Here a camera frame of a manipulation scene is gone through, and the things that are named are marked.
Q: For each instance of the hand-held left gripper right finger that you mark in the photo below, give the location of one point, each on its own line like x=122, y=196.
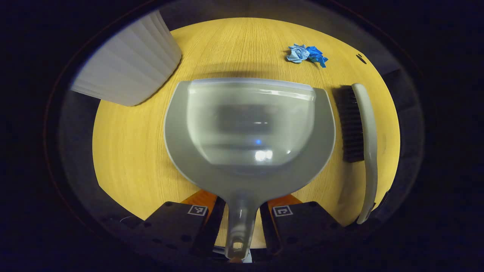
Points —
x=302, y=226

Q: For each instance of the grey ribbed garbage bin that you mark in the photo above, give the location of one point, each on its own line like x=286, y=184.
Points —
x=128, y=64

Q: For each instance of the wooden desktop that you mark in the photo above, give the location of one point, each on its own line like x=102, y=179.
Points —
x=132, y=151

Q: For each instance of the light blue paper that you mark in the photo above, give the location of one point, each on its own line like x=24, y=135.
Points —
x=297, y=53

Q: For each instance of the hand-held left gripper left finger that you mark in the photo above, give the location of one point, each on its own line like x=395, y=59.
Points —
x=177, y=226

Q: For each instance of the small white broom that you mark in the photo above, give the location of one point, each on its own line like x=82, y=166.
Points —
x=368, y=132

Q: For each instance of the dark blue wrapper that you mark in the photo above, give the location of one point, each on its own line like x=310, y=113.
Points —
x=317, y=56

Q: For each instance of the white plastic dustpan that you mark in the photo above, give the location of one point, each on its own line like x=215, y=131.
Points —
x=249, y=181

